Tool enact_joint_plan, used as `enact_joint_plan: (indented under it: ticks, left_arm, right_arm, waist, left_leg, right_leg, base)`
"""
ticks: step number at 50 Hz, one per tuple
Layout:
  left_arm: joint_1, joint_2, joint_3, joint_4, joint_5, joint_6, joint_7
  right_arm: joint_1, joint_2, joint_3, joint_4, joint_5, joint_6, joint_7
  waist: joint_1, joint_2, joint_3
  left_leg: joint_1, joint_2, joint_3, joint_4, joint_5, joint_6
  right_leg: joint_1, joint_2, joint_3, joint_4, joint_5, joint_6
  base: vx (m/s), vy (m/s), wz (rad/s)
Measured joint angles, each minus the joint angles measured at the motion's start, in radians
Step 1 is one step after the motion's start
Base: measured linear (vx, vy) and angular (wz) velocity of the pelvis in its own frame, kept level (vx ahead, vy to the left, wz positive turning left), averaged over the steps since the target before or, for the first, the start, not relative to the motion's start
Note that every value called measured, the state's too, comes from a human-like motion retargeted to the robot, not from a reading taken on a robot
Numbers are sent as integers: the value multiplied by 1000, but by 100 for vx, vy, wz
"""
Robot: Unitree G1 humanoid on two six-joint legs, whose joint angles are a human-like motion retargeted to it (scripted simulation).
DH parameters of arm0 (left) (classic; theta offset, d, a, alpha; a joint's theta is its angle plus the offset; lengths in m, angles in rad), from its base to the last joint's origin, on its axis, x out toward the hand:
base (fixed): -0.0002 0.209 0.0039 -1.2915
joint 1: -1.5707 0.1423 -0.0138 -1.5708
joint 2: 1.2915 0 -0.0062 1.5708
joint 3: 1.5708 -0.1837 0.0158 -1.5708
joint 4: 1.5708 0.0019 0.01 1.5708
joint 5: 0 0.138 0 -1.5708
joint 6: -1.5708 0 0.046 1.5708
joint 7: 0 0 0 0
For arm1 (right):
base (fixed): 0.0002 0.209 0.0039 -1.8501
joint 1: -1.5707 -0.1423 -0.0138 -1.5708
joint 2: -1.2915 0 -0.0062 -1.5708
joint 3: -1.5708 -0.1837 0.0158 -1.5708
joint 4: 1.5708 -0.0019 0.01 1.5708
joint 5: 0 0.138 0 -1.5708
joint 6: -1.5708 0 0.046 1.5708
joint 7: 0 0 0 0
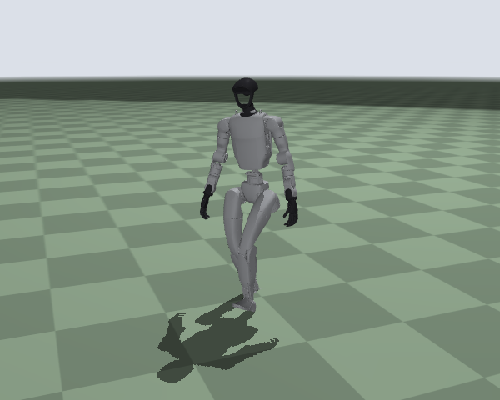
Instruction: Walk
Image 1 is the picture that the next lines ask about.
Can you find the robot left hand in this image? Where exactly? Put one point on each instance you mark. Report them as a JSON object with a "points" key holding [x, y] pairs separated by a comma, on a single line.
{"points": [[292, 208]]}

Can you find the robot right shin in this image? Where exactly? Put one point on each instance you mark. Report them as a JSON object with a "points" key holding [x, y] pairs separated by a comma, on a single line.
{"points": [[235, 262]]}

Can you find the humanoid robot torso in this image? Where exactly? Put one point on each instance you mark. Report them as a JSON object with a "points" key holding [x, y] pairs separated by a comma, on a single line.
{"points": [[252, 146]]}

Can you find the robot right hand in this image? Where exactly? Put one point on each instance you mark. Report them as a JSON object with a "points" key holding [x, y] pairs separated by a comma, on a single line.
{"points": [[204, 202]]}

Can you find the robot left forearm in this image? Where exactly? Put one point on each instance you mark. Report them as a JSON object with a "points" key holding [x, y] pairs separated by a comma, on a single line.
{"points": [[288, 175]]}

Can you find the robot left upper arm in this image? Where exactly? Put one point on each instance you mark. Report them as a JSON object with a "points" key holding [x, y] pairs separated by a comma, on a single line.
{"points": [[275, 125]]}

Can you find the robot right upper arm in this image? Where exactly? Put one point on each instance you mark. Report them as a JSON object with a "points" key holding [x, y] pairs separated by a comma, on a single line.
{"points": [[223, 136]]}

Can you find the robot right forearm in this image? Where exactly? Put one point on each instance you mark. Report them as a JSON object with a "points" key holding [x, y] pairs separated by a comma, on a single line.
{"points": [[214, 174]]}

